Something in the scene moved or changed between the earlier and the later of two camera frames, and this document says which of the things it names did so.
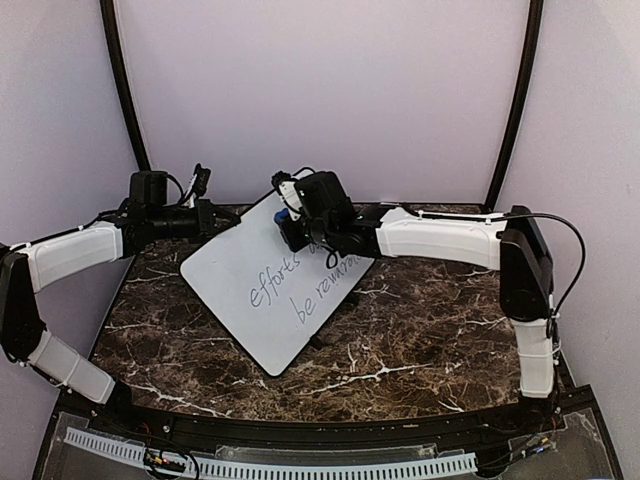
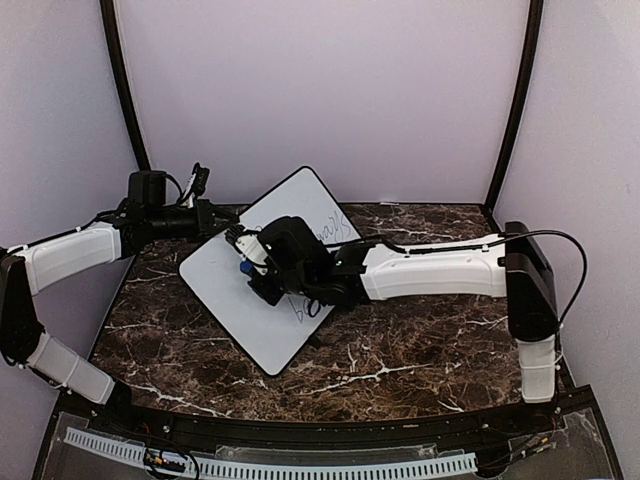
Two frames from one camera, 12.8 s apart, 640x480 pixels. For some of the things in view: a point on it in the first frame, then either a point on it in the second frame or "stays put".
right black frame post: (535, 16) stays put
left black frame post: (108, 11) stays put
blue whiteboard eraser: (280, 215) to (246, 266)
